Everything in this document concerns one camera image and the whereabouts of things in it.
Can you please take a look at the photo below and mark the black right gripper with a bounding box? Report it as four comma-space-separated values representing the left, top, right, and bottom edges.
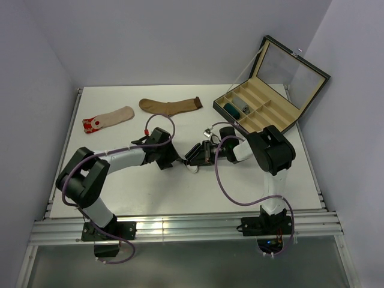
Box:
191, 140, 229, 166

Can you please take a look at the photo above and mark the black white striped sock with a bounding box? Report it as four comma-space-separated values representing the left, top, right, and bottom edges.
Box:
181, 143, 203, 173

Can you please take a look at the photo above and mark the green christmas bear sock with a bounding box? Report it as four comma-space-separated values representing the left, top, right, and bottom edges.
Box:
223, 103, 241, 120

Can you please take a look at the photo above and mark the grey striped sock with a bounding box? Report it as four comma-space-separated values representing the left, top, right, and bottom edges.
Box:
232, 96, 250, 115

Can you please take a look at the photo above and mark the brown long sock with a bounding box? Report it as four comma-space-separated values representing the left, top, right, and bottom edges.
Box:
139, 97, 203, 116

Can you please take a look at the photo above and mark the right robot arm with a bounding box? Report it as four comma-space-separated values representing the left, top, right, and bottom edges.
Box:
184, 125, 296, 234

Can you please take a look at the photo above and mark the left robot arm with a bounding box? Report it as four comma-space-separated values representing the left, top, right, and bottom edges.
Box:
55, 127, 181, 239

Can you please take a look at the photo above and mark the beige red reindeer sock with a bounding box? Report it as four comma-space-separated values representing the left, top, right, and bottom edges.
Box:
82, 106, 135, 134

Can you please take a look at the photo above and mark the black compartment organizer box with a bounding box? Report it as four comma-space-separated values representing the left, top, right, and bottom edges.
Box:
213, 35, 331, 133

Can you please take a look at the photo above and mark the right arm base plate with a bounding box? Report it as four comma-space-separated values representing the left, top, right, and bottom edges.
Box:
236, 216, 293, 236

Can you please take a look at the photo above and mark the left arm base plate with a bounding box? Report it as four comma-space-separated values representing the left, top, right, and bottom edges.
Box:
81, 221, 136, 242

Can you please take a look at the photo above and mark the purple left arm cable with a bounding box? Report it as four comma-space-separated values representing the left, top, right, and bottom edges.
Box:
61, 113, 176, 265

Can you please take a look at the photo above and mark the aluminium frame rail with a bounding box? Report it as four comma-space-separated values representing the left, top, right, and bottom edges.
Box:
28, 211, 343, 246

